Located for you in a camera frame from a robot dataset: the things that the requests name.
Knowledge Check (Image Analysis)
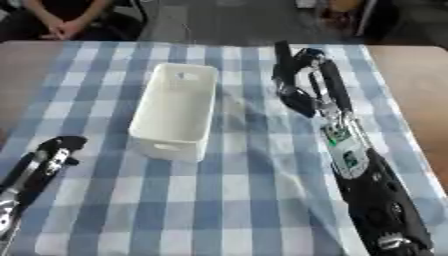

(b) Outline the person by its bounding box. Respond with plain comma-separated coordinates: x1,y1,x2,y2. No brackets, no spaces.
0,0,142,42

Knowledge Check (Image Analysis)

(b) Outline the white plastic box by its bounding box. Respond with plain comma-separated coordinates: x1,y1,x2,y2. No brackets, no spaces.
127,62,221,163

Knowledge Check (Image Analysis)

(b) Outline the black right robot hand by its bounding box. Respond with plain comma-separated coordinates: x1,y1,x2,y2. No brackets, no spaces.
269,40,356,119

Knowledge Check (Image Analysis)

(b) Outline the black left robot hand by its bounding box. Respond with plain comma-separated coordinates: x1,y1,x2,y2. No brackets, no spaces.
0,135,90,208

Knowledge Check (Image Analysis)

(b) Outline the black chair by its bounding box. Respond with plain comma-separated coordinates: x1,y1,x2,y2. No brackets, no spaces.
85,0,151,42

